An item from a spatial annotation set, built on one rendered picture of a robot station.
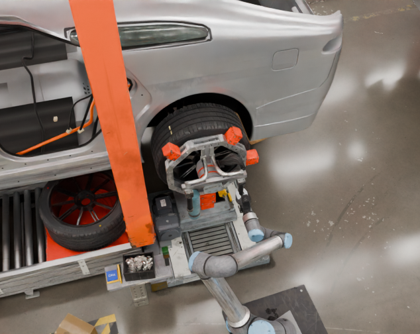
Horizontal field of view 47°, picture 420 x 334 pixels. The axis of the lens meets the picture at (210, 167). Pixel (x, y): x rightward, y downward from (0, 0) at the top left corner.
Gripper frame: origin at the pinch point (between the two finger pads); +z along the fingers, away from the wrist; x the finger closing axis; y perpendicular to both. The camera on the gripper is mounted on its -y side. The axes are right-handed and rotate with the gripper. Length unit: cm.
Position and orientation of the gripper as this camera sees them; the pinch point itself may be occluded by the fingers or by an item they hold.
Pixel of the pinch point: (239, 189)
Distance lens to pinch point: 320.3
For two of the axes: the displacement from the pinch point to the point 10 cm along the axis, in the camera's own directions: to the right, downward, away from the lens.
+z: -2.6, -7.6, 5.9
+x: 9.7, -2.0, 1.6
